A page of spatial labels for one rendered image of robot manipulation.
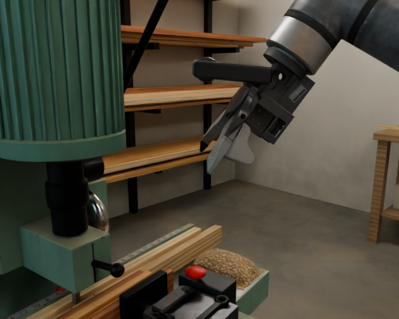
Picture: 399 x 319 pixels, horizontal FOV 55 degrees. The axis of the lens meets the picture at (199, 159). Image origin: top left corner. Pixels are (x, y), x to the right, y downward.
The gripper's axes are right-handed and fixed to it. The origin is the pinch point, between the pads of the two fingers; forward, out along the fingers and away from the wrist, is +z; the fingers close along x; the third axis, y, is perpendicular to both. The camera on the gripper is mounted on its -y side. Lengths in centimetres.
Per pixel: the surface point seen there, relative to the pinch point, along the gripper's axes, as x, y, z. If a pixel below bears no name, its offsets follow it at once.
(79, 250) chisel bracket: -8.8, -8.0, 18.7
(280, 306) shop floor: 130, 112, 64
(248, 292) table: 5.6, 23.9, 16.8
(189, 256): 16.8, 13.8, 21.4
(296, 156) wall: 326, 144, -9
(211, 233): 23.5, 17.1, 16.5
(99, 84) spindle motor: -9.0, -17.7, -2.2
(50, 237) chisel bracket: -5.4, -12.3, 21.0
